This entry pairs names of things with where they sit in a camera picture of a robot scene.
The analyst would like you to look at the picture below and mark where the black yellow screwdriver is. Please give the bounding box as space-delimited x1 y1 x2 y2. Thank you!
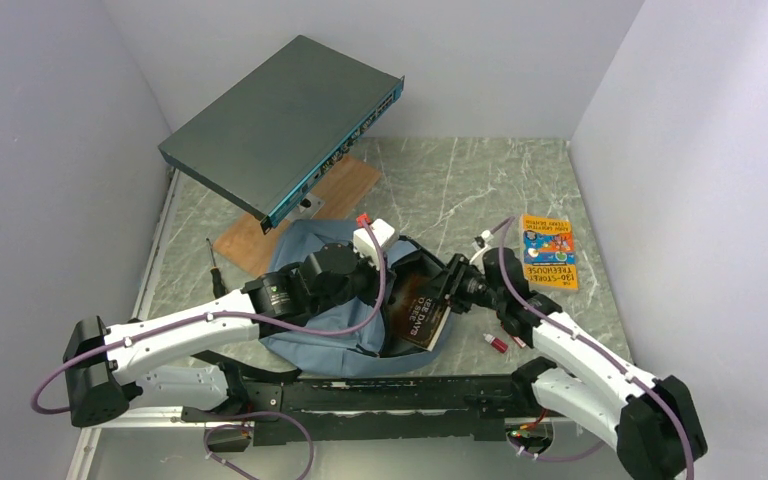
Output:
205 238 228 298

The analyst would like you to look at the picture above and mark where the aluminium frame rail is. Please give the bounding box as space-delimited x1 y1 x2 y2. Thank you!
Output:
65 377 687 480

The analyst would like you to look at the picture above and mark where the yellow bottom book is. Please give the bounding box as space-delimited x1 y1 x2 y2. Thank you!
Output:
519 214 579 291

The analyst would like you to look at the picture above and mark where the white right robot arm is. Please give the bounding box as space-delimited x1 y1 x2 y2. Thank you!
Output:
420 248 708 479

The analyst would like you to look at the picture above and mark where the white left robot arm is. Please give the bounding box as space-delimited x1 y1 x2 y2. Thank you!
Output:
63 233 392 428

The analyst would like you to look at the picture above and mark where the blue backpack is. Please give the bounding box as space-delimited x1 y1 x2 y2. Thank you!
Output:
185 218 458 386

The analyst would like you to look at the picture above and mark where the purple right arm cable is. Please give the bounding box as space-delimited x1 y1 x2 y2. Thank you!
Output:
479 216 697 480

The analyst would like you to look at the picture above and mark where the grey network switch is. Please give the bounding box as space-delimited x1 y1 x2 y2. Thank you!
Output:
158 35 405 233

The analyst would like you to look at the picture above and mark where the wooden board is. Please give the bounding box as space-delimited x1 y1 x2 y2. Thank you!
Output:
213 155 381 277

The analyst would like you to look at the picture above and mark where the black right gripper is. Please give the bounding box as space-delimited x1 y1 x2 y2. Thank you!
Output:
415 253 504 314

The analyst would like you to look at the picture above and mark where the dark cover book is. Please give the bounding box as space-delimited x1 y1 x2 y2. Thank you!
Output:
384 274 450 351

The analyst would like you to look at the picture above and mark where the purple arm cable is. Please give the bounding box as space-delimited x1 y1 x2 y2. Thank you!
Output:
479 216 697 480
30 215 389 480

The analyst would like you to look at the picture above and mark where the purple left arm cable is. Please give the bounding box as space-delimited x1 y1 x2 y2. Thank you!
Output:
30 215 389 480

